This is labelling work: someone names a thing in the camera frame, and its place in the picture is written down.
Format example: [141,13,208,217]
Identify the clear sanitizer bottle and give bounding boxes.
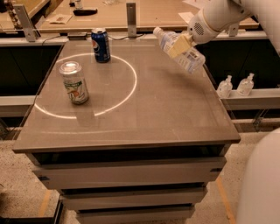
[216,75,233,98]
[237,73,255,96]

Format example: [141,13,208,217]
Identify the grey drawer cabinet table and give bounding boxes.
[14,39,240,224]

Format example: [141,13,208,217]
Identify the blue Pepsi can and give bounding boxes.
[91,28,110,63]

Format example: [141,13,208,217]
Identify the right clear sanitizer bottle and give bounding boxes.
[237,73,255,96]

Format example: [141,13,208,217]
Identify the black remote on desk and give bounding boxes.
[73,9,98,16]

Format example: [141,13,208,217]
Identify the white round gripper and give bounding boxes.
[167,8,222,59]

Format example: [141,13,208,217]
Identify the left clear sanitizer bottle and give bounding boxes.
[216,75,233,98]

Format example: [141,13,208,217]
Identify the right metal bracket post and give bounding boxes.
[227,23,239,37]

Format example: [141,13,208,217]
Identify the white paper sheet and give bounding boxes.
[179,12,194,24]

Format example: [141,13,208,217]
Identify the small paper card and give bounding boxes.
[48,14,72,25]

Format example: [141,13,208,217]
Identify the metal bracket post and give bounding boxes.
[13,4,40,42]
[227,23,239,37]
[126,3,137,39]

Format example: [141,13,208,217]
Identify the green white soda can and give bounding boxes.
[59,61,89,104]

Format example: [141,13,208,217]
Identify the left metal bracket post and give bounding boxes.
[13,4,40,42]

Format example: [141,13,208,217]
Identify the blue plastic water bottle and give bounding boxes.
[153,27,206,74]

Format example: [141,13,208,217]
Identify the middle metal bracket post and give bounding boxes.
[126,3,137,39]

